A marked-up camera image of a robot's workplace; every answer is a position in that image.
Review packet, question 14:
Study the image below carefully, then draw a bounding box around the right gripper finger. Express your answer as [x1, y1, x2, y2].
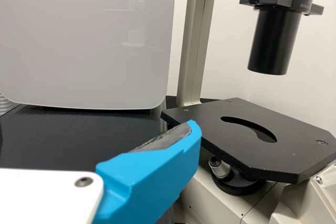
[93, 119, 203, 224]

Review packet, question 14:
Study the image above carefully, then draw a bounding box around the black platform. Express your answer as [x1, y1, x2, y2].
[0, 95, 182, 172]

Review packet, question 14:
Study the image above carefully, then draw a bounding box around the cream microscope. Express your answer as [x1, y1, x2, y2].
[160, 0, 336, 224]

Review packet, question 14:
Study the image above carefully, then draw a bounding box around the white box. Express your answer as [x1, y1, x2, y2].
[0, 0, 176, 111]

